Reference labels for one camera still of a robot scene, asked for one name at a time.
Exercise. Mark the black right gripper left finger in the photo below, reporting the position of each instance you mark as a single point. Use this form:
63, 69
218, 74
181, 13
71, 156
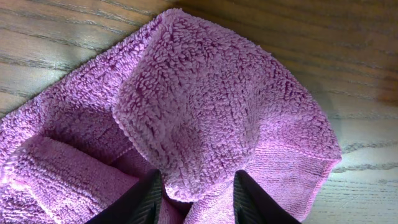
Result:
141, 204

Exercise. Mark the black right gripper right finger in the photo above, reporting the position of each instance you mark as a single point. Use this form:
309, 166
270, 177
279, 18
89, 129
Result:
252, 204

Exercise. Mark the purple microfiber cloth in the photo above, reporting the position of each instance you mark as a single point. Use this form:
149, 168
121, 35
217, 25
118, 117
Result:
182, 95

